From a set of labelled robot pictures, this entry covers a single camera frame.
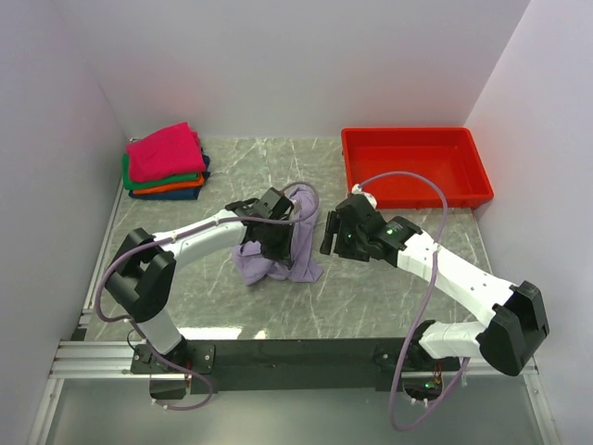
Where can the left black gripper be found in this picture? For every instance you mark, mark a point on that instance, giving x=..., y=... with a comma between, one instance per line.
x=283, y=254

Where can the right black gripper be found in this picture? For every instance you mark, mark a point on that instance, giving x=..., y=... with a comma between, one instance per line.
x=336, y=225

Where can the aluminium rail frame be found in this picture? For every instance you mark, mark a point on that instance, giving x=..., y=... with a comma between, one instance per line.
x=96, y=399

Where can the folded navy blue t shirt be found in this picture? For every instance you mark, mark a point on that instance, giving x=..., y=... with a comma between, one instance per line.
x=184, y=194

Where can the folded pink t shirt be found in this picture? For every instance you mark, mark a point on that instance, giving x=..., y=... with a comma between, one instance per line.
x=171, y=151

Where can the folded green t shirt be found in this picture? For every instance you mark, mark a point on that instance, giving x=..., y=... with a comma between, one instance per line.
x=129, y=184

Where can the red plastic tray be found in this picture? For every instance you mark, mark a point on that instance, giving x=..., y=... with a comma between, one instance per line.
x=447, y=156

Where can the folded orange t shirt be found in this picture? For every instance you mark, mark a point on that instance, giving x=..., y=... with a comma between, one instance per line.
x=168, y=187

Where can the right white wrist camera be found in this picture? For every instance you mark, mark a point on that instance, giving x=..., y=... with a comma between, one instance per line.
x=357, y=189

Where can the black base beam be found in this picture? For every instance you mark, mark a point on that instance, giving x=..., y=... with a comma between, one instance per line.
x=282, y=364

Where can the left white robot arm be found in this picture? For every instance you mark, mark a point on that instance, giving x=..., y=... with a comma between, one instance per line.
x=140, y=276

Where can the lavender t shirt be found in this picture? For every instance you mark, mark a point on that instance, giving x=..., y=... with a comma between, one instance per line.
x=253, y=267

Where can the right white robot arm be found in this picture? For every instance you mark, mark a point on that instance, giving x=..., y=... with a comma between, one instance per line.
x=510, y=321

